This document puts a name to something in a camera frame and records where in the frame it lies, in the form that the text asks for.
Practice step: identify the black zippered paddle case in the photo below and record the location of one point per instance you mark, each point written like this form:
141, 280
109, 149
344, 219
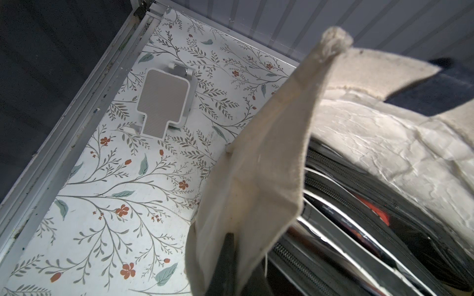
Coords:
357, 237

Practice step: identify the floral canvas tote bag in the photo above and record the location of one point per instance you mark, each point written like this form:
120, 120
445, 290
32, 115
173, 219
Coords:
408, 123

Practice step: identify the white folding phone stand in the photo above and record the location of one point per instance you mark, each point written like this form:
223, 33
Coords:
165, 99

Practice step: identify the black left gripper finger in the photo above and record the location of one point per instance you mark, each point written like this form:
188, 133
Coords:
224, 279

